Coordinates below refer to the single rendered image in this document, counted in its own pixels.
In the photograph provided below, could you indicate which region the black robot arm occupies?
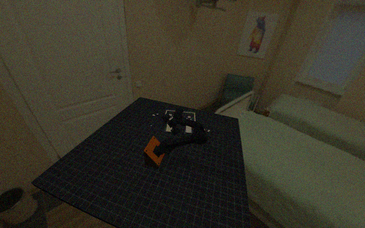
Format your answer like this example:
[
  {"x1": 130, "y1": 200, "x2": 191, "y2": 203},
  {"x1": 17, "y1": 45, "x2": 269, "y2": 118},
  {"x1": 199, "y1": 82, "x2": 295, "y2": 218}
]
[{"x1": 153, "y1": 108, "x2": 208, "y2": 157}]

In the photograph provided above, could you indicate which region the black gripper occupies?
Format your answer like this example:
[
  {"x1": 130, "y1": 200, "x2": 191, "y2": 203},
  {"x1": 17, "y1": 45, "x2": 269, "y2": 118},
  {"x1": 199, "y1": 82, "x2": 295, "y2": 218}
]
[{"x1": 162, "y1": 114, "x2": 180, "y2": 135}]

